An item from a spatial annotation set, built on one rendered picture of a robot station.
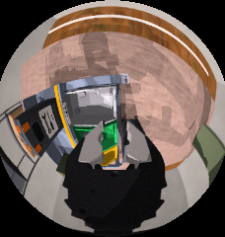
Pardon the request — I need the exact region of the yellow open bin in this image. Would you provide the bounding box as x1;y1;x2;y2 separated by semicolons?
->
100;145;117;165

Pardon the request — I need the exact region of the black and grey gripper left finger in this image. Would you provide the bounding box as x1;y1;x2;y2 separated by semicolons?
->
62;120;105;189

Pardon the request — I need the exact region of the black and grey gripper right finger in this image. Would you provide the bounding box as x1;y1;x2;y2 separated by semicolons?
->
125;120;167;189

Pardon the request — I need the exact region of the green open bin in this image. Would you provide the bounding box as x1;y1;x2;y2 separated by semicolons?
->
72;119;117;151

